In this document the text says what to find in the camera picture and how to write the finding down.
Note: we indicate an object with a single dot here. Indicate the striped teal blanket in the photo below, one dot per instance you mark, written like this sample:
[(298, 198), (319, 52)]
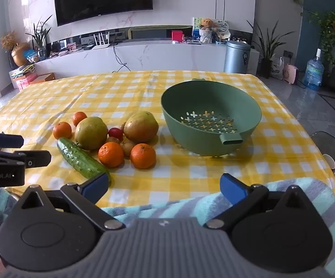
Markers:
[(184, 205)]

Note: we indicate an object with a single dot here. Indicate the green picture book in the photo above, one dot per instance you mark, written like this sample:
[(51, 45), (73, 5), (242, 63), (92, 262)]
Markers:
[(195, 24)]

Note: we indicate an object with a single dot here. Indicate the wall outlet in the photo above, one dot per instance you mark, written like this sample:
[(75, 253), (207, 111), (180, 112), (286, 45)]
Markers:
[(288, 54)]

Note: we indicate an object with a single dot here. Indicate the pink heater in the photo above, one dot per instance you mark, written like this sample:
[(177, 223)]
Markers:
[(290, 73)]

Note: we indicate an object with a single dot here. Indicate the white router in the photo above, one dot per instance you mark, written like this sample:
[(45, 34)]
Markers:
[(101, 44)]

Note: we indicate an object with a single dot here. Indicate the large orange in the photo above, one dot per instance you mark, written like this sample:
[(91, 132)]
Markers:
[(111, 155), (143, 155)]

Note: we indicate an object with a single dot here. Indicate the brown teddy bear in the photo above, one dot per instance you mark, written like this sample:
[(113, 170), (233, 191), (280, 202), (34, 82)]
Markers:
[(206, 24)]

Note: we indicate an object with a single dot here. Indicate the white plastic bag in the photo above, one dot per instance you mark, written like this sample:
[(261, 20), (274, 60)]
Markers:
[(277, 69)]

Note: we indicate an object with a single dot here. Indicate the pink box stack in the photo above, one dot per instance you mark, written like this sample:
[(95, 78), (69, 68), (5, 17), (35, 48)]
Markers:
[(24, 79)]

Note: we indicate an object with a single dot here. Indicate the golden gourd vase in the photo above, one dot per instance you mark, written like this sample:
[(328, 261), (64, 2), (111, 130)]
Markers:
[(20, 55)]

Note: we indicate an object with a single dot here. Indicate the brown-yellow pear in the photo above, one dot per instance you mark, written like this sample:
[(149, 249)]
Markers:
[(141, 127)]

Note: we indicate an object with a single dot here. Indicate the tall potted long-leaf plant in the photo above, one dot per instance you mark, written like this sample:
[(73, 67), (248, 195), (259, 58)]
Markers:
[(267, 63)]

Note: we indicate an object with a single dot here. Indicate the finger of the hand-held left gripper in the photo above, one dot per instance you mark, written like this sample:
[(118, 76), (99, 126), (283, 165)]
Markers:
[(37, 159), (5, 140)]

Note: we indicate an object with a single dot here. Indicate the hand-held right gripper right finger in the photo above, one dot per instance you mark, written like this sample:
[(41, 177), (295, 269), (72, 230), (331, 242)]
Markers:
[(232, 186)]

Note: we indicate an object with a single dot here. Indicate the white marble television cabinet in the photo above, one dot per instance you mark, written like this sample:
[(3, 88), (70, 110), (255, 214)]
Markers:
[(170, 56)]

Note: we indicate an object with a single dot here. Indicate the grey metal trash can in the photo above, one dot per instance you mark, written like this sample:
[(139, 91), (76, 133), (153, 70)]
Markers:
[(237, 58)]

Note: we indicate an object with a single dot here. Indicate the round paper fan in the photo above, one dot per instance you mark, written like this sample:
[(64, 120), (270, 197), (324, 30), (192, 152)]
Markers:
[(222, 29)]

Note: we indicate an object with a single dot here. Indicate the red box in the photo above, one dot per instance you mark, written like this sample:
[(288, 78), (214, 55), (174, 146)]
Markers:
[(177, 36)]

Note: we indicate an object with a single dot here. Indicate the yellow checked tablecloth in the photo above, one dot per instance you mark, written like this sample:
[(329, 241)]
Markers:
[(184, 173)]

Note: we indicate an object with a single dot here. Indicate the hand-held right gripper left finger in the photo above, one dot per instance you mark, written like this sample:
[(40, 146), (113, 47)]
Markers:
[(96, 184)]

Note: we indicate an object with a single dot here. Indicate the dried flowers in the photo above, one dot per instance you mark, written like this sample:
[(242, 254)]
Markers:
[(8, 40)]

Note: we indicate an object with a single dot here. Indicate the green colander bowl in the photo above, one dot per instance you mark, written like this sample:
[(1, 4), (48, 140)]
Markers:
[(202, 133)]

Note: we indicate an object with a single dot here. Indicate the orange cardboard box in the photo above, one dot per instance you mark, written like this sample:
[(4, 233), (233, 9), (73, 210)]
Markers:
[(43, 78)]

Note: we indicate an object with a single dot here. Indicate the blue water jug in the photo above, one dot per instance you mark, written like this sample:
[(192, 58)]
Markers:
[(313, 73)]

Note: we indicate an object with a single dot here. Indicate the potted vine plant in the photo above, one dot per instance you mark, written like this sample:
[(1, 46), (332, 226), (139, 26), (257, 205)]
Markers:
[(328, 29)]

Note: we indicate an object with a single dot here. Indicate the small potted grass plant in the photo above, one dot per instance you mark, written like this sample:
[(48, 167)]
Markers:
[(40, 39)]

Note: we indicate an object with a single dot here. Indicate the green cucumber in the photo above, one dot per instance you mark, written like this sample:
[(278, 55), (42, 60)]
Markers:
[(80, 157)]

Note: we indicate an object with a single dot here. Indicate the small orange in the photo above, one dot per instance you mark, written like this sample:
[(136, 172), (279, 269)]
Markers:
[(62, 130), (79, 118)]

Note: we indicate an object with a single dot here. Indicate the clear glass chair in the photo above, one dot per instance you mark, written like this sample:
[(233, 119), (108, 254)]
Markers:
[(328, 143)]

